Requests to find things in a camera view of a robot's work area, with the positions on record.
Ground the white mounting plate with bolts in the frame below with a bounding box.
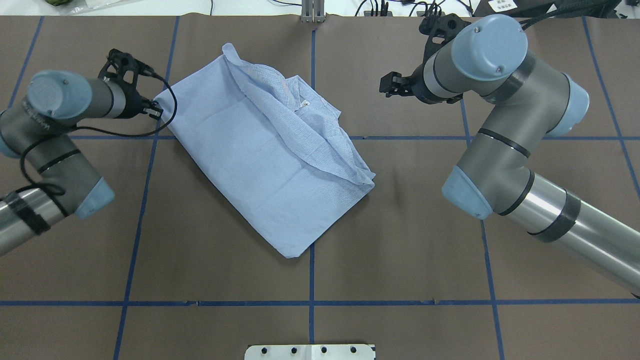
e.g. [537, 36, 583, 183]
[244, 343, 377, 360]

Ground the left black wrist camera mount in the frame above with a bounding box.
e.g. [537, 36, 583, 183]
[97, 48, 157, 91]

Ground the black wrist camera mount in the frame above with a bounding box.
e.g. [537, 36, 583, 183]
[97, 48, 157, 91]
[418, 13, 471, 64]

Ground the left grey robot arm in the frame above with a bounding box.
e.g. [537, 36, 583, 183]
[1, 70, 163, 255]

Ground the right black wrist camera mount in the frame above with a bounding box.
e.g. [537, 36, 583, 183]
[418, 13, 471, 64]

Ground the light blue striped shirt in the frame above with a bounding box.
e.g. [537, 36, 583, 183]
[154, 43, 376, 259]

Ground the green folded cloth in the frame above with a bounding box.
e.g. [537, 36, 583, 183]
[45, 0, 72, 7]

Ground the clear plastic MINI bag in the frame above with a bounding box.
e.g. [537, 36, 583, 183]
[67, 0, 123, 14]

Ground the grey orange connector hub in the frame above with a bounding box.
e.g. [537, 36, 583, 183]
[355, 0, 393, 18]
[409, 0, 446, 18]

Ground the grey metal bracket post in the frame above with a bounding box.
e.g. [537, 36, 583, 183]
[301, 0, 326, 24]

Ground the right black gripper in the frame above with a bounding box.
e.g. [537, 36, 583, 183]
[379, 71, 434, 105]

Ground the left black camera cable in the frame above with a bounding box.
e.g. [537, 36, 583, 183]
[19, 70, 178, 198]

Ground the black box with white label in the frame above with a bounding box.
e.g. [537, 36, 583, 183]
[472, 0, 556, 18]

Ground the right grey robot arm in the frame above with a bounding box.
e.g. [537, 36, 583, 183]
[379, 14, 640, 297]

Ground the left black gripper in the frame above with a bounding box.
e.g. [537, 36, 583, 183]
[119, 82, 163, 121]

